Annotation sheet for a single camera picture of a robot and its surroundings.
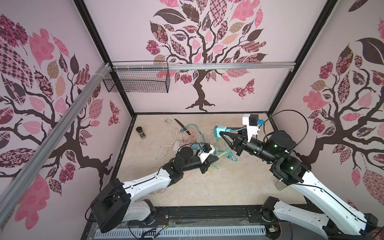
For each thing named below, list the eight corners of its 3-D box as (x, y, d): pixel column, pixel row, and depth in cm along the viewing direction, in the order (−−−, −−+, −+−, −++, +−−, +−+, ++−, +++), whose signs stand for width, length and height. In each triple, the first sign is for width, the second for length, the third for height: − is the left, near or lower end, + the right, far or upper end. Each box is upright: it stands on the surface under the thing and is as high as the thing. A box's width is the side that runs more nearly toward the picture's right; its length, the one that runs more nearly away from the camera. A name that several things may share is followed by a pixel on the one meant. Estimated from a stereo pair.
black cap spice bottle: (139, 139, 106) (135, 131, 99) (140, 134, 109) (136, 126, 102) (145, 139, 106) (142, 131, 99) (147, 134, 109) (143, 126, 102)
